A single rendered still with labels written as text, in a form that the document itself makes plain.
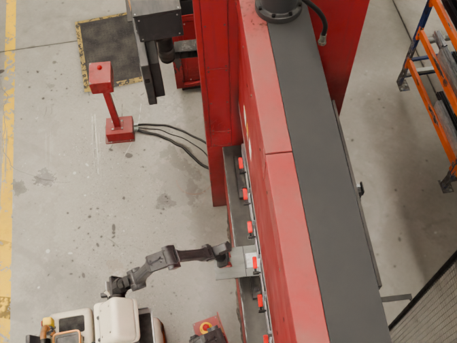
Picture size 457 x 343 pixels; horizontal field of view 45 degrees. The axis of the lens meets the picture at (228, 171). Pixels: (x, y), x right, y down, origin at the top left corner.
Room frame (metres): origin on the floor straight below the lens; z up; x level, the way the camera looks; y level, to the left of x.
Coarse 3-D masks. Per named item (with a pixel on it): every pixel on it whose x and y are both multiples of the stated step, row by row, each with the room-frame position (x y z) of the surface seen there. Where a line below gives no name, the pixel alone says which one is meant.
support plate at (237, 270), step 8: (232, 248) 1.19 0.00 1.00; (240, 248) 1.19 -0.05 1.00; (248, 248) 1.19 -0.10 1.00; (232, 256) 1.15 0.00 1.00; (240, 256) 1.14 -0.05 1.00; (216, 264) 1.10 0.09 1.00; (232, 264) 1.10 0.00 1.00; (240, 264) 1.10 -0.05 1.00; (216, 272) 1.05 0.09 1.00; (224, 272) 1.05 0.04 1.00; (232, 272) 1.05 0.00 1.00; (240, 272) 1.05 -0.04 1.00; (248, 272) 1.05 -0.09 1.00
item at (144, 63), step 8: (136, 32) 2.30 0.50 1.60; (136, 40) 2.24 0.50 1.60; (152, 40) 2.26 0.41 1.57; (144, 48) 2.17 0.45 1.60; (152, 48) 2.20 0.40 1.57; (144, 56) 2.11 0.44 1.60; (152, 56) 2.13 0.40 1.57; (144, 64) 2.06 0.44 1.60; (152, 64) 2.08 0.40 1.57; (144, 72) 2.05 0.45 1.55; (152, 72) 2.08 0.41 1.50; (160, 72) 2.09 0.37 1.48; (144, 80) 2.04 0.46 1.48; (152, 80) 2.08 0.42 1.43; (160, 80) 2.09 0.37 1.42; (152, 88) 2.05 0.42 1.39; (160, 88) 2.09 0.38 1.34; (152, 96) 2.05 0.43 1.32; (160, 96) 2.09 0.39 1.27; (152, 104) 2.05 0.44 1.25
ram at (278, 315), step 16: (240, 32) 1.87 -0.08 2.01; (240, 48) 1.87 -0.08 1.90; (240, 64) 1.87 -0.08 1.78; (240, 80) 1.87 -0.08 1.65; (240, 96) 1.88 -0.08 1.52; (240, 112) 1.88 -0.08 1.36; (256, 144) 1.29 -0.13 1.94; (256, 160) 1.27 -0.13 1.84; (256, 176) 1.25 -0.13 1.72; (256, 192) 1.23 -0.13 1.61; (256, 208) 1.21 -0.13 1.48; (272, 240) 0.84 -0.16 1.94; (272, 256) 0.81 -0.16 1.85; (272, 272) 0.78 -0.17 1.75; (272, 288) 0.74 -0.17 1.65; (272, 304) 0.70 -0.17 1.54; (272, 320) 0.67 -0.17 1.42; (288, 336) 0.46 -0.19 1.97
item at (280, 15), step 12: (264, 0) 1.69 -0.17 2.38; (276, 0) 1.65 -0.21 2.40; (288, 0) 1.66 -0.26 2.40; (300, 0) 1.73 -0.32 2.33; (264, 12) 1.67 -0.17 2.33; (276, 12) 1.65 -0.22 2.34; (288, 12) 1.66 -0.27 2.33; (300, 12) 1.68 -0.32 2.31; (324, 24) 1.51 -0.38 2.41; (324, 36) 1.51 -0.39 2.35
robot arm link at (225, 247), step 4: (204, 244) 1.11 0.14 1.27; (208, 244) 1.12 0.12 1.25; (220, 244) 1.12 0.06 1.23; (224, 244) 1.11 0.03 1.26; (228, 244) 1.12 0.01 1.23; (212, 248) 1.10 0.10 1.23; (216, 248) 1.10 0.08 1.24; (220, 248) 1.09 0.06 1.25; (224, 248) 1.09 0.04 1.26; (228, 248) 1.10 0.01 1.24; (216, 252) 1.08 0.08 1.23; (220, 252) 1.08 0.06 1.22; (224, 252) 1.08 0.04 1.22; (208, 260) 1.03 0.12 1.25; (212, 260) 1.05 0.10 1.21
